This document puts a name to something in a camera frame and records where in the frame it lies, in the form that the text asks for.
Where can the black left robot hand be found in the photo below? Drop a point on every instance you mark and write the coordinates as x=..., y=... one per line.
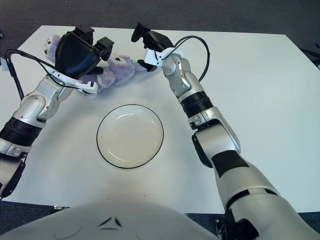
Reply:
x=75, y=55

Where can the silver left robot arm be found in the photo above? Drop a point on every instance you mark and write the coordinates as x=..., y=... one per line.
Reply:
x=37, y=105

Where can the grey robot torso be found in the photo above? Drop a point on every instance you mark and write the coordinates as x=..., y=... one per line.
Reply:
x=112, y=225

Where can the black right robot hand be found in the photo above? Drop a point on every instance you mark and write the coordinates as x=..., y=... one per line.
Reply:
x=156, y=40

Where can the metal table bracket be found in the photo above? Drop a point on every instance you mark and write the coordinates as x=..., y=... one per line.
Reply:
x=220, y=227
x=58, y=208

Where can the white plate with black rim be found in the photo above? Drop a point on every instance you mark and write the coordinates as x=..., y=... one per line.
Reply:
x=130, y=136

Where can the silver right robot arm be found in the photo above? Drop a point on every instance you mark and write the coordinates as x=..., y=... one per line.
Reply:
x=220, y=140

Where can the purple plush rabbit doll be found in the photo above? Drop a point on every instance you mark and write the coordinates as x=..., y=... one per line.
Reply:
x=120, y=72

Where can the black office chair base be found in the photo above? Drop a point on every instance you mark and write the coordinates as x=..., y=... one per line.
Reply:
x=311, y=53

